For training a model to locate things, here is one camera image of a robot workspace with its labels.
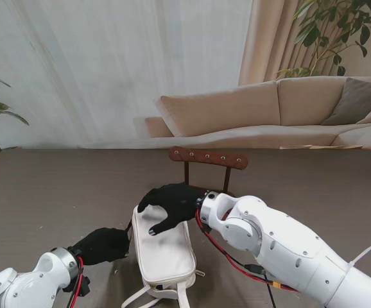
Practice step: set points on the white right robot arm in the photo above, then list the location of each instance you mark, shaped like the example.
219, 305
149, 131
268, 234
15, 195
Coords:
285, 244

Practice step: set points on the tall leafy ficus plant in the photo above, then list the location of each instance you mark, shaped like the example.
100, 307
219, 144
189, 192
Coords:
310, 32

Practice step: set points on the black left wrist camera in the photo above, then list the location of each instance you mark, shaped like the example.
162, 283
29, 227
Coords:
81, 285

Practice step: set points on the white zip tie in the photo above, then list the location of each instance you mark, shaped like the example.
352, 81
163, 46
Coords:
360, 256

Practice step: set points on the white sheer curtain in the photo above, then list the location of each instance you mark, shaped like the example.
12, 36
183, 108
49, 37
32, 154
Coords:
108, 64

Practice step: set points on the brown wooden jewelry stand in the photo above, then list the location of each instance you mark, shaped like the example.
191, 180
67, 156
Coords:
204, 157

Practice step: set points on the beige curtain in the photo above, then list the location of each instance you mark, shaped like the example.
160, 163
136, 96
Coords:
269, 48

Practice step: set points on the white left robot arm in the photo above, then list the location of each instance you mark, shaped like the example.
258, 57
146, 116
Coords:
22, 285

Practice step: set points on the white leather bag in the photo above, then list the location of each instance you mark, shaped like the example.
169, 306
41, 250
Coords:
166, 256

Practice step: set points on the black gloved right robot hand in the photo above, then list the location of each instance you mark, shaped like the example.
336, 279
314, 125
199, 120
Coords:
179, 202

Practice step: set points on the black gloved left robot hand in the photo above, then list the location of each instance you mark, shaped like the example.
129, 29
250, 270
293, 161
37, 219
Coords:
105, 245

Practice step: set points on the beige sofa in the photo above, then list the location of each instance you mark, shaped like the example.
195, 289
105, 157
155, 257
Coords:
224, 109

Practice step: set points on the grey cushion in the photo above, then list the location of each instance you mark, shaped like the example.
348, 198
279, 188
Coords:
355, 102

